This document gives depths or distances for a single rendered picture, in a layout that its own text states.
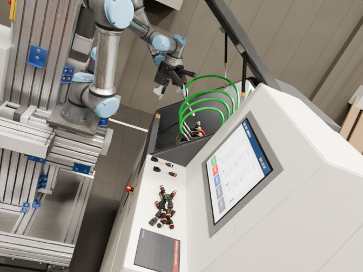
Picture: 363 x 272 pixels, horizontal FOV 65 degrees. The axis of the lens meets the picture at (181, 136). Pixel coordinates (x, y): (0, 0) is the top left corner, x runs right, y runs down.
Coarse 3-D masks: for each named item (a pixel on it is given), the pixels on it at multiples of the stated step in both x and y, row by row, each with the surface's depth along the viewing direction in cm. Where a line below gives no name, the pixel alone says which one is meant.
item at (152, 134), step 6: (156, 120) 199; (150, 126) 210; (156, 126) 191; (150, 132) 188; (156, 132) 184; (150, 138) 174; (156, 138) 177; (150, 144) 168; (144, 150) 182; (150, 150) 162; (144, 156) 165
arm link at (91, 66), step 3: (93, 48) 176; (93, 51) 174; (93, 54) 173; (90, 57) 176; (93, 57) 174; (90, 60) 176; (93, 60) 174; (90, 63) 176; (93, 63) 175; (90, 66) 177; (93, 66) 176; (90, 69) 177; (93, 69) 176
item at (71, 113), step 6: (66, 102) 138; (72, 102) 135; (66, 108) 137; (72, 108) 135; (78, 108) 136; (84, 108) 137; (60, 114) 139; (66, 114) 137; (72, 114) 136; (78, 114) 136; (84, 114) 138; (90, 114) 142; (66, 120) 137; (72, 120) 136; (78, 120) 137; (84, 120) 139; (90, 120) 143
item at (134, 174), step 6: (144, 144) 203; (138, 156) 221; (138, 162) 194; (138, 168) 175; (132, 174) 211; (132, 180) 188; (126, 186) 230; (132, 186) 170; (126, 192) 203; (126, 198) 177; (120, 204) 222; (120, 210) 195; (114, 222) 218; (114, 228) 193; (108, 246) 188
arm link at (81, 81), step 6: (78, 78) 129; (84, 78) 130; (90, 78) 131; (72, 84) 132; (78, 84) 130; (84, 84) 130; (72, 90) 133; (78, 90) 130; (84, 90) 129; (72, 96) 134; (78, 96) 131; (78, 102) 134
